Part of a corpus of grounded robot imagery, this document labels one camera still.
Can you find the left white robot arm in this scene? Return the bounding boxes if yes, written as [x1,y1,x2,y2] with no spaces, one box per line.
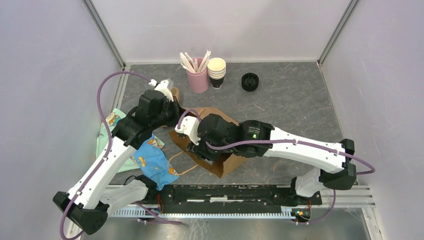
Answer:
[52,87,183,238]

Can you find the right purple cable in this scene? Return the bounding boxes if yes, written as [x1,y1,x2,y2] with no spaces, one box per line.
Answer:
[176,108,377,226]

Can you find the stack of paper cups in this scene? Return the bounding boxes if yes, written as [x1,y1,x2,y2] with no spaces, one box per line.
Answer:
[207,57,226,89]

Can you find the green patterned cloth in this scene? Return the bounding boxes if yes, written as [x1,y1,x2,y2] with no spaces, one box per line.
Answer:
[95,108,166,174]

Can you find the blue patterned cloth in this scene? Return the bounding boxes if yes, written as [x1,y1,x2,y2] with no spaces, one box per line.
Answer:
[131,134,179,191]

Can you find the wooden stirrers in wrappers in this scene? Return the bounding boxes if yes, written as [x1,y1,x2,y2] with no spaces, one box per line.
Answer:
[179,50,212,74]

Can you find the stack of black lids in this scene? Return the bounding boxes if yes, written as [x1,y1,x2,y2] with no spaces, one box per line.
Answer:
[241,72,260,92]

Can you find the brown paper takeout bag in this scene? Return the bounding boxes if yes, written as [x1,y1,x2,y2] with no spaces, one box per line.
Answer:
[168,107,247,178]

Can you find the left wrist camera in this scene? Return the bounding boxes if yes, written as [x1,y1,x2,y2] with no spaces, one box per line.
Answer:
[148,78,174,102]

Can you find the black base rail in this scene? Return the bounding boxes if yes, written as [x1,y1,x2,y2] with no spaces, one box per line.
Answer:
[140,184,323,214]

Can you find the brown cardboard cup carriers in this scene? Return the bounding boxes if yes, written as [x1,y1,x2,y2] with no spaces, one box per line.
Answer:
[171,86,181,102]

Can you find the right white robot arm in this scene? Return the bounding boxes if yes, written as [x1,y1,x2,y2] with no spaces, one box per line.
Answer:
[175,113,357,204]

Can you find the pink metal utensil cup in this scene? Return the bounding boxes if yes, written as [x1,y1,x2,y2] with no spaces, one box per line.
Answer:
[186,67,210,94]

